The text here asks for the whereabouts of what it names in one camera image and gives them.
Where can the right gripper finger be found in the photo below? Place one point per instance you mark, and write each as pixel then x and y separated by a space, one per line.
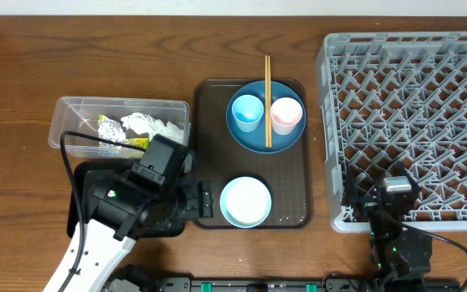
pixel 404 172
pixel 351 193

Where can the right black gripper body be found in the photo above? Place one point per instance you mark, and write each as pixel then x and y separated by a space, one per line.
pixel 368 204

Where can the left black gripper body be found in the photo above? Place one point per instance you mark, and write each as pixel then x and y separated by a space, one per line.
pixel 180 204

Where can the light blue white bowl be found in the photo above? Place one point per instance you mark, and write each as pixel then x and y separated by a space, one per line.
pixel 245 202

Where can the white tissue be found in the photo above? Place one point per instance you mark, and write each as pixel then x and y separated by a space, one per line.
pixel 170 131
pixel 140 123

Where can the yellow foil snack wrapper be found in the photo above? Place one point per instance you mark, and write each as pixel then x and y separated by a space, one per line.
pixel 109 129

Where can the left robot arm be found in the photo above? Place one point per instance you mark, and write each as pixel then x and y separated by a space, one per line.
pixel 117 212

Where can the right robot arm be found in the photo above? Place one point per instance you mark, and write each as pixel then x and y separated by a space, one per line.
pixel 402 254

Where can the grey dishwasher rack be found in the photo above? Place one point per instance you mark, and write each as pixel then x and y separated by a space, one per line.
pixel 392 98

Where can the brown serving tray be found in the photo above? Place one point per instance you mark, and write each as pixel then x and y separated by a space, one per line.
pixel 221 158

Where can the dark blue plate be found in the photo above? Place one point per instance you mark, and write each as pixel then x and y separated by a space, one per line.
pixel 255 140

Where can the clear plastic bin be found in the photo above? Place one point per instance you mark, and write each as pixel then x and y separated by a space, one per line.
pixel 81 114

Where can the black tray bin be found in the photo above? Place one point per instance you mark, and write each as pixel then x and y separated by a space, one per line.
pixel 116 165

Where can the light blue cup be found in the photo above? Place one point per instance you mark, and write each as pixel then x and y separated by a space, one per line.
pixel 247 111

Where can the pink white cup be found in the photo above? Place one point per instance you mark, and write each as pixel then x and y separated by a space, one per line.
pixel 286 113

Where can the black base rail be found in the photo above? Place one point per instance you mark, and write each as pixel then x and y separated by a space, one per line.
pixel 328 284

